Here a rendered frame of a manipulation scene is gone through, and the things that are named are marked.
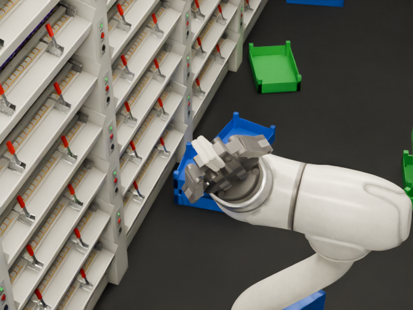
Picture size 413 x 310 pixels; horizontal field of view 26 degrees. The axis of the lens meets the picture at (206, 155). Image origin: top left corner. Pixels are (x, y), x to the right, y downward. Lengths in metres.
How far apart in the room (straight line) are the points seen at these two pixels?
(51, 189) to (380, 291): 1.33
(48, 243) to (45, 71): 0.57
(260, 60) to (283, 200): 3.09
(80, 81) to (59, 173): 0.27
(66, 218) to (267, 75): 1.76
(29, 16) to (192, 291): 1.39
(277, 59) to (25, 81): 2.20
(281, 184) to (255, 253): 2.12
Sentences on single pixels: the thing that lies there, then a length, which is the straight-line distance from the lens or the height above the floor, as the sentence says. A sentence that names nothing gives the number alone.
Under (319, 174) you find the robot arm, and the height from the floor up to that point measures 1.63.
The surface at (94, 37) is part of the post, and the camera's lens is 2.60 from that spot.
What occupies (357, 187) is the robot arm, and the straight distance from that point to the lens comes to 1.28.
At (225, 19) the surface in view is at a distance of 3.94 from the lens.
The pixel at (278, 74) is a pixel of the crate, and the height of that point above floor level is 0.00.
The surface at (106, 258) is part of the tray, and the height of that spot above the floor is 0.17.
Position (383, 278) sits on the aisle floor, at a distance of 3.37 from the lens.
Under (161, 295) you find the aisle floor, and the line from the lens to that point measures 3.26.
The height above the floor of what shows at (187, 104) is 0.29.
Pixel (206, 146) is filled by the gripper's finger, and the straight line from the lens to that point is 0.99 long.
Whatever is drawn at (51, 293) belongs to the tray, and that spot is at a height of 0.37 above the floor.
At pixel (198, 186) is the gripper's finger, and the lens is 1.08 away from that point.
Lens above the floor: 2.49
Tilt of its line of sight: 41 degrees down
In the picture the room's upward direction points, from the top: straight up
